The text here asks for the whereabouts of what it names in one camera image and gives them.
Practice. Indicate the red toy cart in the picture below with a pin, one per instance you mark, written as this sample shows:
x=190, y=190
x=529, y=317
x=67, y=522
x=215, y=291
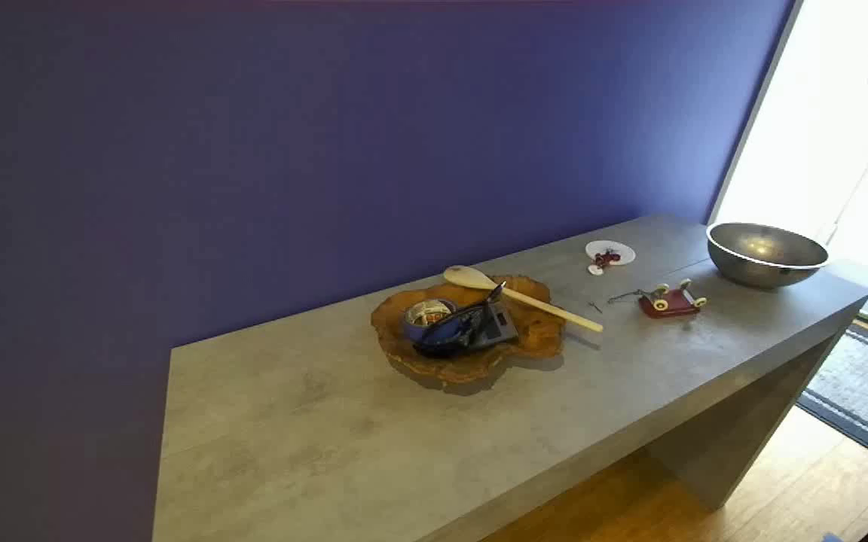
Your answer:
x=668, y=305

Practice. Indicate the grey metal bowl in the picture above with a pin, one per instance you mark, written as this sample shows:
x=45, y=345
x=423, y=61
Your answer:
x=754, y=265

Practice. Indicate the grey concrete-look table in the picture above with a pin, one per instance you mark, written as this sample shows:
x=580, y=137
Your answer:
x=746, y=442

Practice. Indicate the wooden spoon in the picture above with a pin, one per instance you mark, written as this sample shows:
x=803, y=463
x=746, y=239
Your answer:
x=469, y=277

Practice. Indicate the dark blue black object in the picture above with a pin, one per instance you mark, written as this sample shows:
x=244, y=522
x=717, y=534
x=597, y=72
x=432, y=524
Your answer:
x=458, y=332

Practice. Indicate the brown wooden slab tray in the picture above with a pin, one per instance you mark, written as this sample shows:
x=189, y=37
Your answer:
x=474, y=370

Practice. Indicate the small white cup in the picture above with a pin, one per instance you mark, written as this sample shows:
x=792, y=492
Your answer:
x=428, y=313

